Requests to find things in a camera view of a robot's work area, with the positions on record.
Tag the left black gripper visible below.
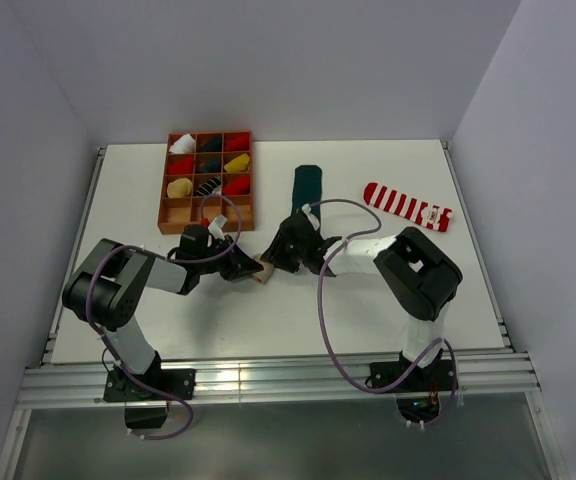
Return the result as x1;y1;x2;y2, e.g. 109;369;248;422
196;236;262;282

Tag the beige red sock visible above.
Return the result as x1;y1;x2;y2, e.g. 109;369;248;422
252;254;275;284

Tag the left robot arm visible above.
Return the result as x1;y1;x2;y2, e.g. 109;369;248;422
62;225;264;399

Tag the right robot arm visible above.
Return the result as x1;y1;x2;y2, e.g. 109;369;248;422
261;207;463;390

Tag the red rolled sock lower right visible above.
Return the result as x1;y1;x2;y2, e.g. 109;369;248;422
222;175;251;196

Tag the red rolled sock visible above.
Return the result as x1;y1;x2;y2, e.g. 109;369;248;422
224;132;250;152
222;175;251;196
167;155;195;175

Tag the dark green reindeer sock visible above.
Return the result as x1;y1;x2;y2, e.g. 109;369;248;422
291;165;322;221

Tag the black white striped rolled sock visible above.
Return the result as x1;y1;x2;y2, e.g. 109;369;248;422
193;177;222;197

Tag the yellow rolled sock right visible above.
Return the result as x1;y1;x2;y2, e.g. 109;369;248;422
224;153;250;173

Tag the wooden compartment organizer tray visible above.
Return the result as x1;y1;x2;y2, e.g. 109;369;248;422
157;130;255;234

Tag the mustard rolled sock left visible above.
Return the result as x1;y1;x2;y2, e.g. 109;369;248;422
166;178;193;199

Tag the dark teal rolled sock middle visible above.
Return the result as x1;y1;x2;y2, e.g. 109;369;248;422
195;156;221;174

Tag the dark teal rolled sock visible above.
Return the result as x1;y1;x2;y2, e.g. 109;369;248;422
195;156;221;174
197;135;223;153

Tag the red rolled sock left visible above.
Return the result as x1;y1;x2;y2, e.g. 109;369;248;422
167;155;195;175

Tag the red rolled sock top right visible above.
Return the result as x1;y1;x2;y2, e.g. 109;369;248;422
224;132;250;152

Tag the dark teal rolled sock top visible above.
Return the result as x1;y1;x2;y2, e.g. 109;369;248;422
197;135;223;153

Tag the red white striped santa sock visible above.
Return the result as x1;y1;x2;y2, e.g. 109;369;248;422
362;182;454;233

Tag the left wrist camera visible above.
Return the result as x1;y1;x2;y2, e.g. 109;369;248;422
200;215;227;239

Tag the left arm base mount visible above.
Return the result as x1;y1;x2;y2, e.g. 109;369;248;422
102;367;196;433

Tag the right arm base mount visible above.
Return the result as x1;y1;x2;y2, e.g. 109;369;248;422
364;355;459;424

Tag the aluminium frame rail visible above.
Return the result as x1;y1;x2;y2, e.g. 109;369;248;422
16;351;540;410

